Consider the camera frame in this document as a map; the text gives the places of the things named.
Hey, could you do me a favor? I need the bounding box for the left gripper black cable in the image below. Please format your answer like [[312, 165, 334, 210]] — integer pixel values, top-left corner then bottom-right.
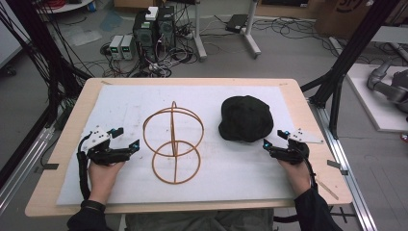
[[75, 132, 94, 202]]

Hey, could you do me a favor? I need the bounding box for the black metal frame post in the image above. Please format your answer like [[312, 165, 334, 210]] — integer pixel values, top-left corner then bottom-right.
[[0, 0, 92, 191], [300, 0, 402, 140]]

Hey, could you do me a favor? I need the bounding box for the person's lap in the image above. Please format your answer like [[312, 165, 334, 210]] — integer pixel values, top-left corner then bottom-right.
[[124, 208, 275, 231]]

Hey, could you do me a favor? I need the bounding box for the white floor board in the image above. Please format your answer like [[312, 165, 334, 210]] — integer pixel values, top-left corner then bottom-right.
[[345, 63, 408, 134]]

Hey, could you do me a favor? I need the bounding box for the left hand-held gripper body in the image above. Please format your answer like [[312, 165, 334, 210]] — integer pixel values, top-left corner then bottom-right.
[[82, 125, 133, 167]]

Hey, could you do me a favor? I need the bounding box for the cardboard box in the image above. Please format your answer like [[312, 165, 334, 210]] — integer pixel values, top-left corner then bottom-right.
[[313, 0, 373, 40]]

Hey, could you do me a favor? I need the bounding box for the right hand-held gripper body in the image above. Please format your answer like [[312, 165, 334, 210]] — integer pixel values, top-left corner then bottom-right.
[[269, 128, 324, 166]]

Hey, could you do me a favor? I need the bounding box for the orange wire hat stand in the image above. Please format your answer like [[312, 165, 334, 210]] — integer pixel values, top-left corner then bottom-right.
[[142, 100, 205, 186]]

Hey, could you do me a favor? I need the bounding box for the flat black device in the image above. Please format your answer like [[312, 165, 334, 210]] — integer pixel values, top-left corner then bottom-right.
[[224, 13, 250, 34]]

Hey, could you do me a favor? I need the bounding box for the person's left hand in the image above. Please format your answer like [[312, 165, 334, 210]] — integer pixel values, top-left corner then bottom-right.
[[88, 161, 126, 205]]

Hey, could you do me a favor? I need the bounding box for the tangle of floor cables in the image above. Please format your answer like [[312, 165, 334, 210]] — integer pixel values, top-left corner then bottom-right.
[[99, 18, 197, 79]]

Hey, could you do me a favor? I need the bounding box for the person's right hand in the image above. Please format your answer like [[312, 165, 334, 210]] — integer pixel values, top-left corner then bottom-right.
[[277, 159, 312, 197]]

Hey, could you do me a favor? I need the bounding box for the white table leg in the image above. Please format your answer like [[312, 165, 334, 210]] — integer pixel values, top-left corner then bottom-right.
[[191, 0, 209, 63], [243, 0, 262, 60]]

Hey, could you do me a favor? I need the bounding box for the small white box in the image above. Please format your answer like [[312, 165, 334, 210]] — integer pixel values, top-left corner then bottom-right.
[[144, 6, 160, 22]]

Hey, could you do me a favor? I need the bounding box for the grey tape strip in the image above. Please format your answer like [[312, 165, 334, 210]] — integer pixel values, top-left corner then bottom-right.
[[326, 159, 349, 176], [34, 163, 60, 174]]

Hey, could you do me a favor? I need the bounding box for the black computer tower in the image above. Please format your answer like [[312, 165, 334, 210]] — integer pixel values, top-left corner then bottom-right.
[[132, 11, 159, 63], [156, 5, 177, 50]]

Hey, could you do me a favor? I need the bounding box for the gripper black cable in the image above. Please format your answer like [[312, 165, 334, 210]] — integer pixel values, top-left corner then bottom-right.
[[300, 153, 319, 194], [75, 132, 94, 202]]

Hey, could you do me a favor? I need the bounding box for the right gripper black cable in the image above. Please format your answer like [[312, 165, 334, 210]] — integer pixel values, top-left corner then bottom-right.
[[300, 153, 319, 194]]

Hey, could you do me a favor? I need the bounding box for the black hat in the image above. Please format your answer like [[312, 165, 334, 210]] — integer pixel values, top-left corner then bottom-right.
[[218, 94, 275, 143]]

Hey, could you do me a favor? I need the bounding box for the white table mat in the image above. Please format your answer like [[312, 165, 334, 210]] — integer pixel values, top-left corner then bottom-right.
[[56, 84, 303, 207]]

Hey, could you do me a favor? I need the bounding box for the aluminium rail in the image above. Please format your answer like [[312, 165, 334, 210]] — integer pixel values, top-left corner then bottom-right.
[[308, 98, 379, 231], [0, 125, 56, 215]]

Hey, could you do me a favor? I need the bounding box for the grey power supply unit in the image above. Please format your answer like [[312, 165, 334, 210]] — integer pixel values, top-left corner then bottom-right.
[[109, 35, 125, 61], [120, 34, 137, 62]]

